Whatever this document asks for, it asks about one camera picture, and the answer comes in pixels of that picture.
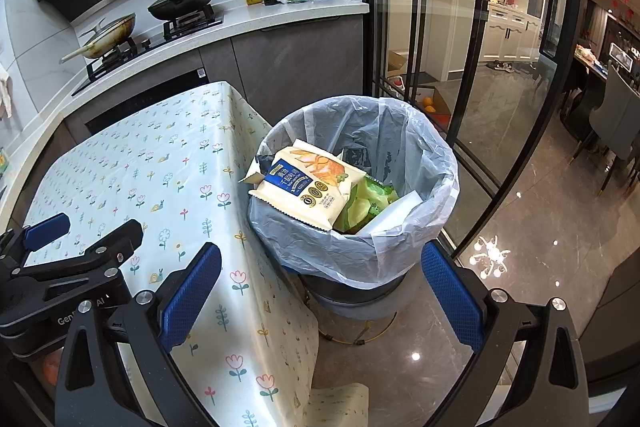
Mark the floral print tablecloth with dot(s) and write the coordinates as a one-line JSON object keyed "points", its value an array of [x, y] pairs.
{"points": [[150, 167]]}

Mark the pair of shoes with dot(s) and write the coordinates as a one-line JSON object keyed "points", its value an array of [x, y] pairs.
{"points": [[500, 67]]}

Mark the grey dining chair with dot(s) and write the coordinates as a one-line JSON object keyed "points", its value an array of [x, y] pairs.
{"points": [[617, 117]]}

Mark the black gas stove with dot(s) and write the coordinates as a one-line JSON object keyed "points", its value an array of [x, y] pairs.
{"points": [[150, 42]]}

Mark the kitchen counter cabinet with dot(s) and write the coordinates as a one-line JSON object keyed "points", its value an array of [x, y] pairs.
{"points": [[300, 62]]}

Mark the white sideboard cabinet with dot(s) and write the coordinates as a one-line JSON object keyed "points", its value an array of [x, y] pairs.
{"points": [[510, 29]]}

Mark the yellow-green plastic bag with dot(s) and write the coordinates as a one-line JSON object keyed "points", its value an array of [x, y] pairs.
{"points": [[370, 202]]}

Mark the white sponge block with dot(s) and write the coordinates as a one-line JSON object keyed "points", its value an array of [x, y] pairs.
{"points": [[400, 209]]}

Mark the sliding glass door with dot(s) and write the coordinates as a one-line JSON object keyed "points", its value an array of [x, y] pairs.
{"points": [[450, 7]]}

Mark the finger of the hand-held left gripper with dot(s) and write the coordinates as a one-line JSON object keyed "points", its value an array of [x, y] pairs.
{"points": [[47, 227], [110, 242]]}

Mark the cardboard box with oranges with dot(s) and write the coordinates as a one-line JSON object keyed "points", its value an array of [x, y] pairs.
{"points": [[435, 104]]}

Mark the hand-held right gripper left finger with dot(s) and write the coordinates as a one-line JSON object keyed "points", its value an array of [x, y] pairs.
{"points": [[192, 292]]}

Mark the cream snack packet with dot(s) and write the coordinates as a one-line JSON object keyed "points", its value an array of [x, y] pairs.
{"points": [[305, 187]]}

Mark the trash bin with plastic liner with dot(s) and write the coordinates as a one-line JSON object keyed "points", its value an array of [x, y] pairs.
{"points": [[415, 167]]}

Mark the dark dining chair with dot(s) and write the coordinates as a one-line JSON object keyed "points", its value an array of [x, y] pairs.
{"points": [[575, 99]]}

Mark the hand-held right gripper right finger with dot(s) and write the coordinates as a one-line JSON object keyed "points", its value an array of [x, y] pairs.
{"points": [[452, 297]]}

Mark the beige wok with lid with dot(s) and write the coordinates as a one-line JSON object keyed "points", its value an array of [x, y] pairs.
{"points": [[107, 37]]}

